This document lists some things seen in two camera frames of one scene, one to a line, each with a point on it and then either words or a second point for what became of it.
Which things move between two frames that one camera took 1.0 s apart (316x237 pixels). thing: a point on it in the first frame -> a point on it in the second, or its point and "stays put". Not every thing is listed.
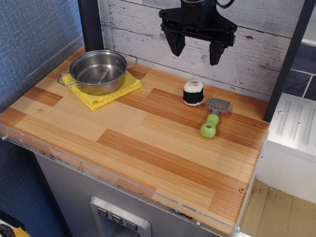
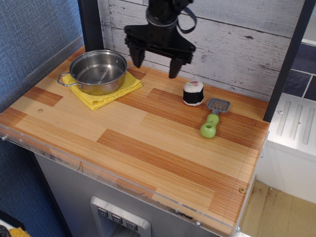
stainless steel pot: x=99 y=71 stays put
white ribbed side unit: x=288 y=162 stays put
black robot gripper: x=198 y=19 -> x=160 y=36
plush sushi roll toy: x=193 y=94 stays put
